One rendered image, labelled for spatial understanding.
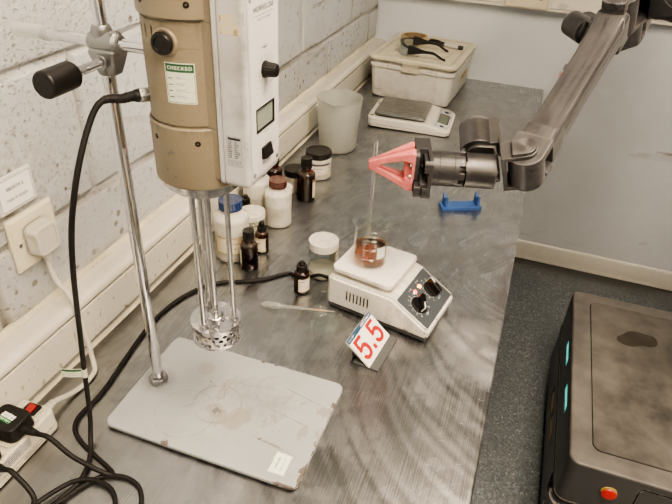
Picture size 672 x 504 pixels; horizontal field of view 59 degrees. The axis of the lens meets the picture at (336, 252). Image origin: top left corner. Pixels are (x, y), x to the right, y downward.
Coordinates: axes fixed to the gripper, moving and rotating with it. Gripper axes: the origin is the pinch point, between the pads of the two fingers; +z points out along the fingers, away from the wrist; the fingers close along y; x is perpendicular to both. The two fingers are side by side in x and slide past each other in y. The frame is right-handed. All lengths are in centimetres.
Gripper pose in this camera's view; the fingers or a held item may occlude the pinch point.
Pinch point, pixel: (373, 163)
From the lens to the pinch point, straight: 98.3
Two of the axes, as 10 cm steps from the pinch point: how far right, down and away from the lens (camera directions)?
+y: -0.6, 5.5, -8.3
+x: -0.4, 8.3, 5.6
